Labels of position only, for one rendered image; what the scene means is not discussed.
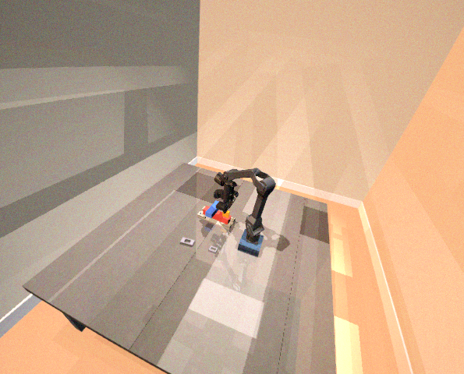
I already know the white rectangular block with square hole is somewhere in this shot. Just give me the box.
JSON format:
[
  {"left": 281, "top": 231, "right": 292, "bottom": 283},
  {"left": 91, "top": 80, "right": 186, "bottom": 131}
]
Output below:
[{"left": 180, "top": 238, "right": 194, "bottom": 247}]

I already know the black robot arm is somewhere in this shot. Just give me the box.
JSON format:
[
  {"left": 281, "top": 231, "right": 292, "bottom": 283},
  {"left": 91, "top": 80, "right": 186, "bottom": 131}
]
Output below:
[{"left": 213, "top": 168, "right": 276, "bottom": 245}]

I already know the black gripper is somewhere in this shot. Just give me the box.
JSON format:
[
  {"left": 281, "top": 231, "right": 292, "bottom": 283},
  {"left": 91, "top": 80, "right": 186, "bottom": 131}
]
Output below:
[{"left": 216, "top": 190, "right": 239, "bottom": 213}]

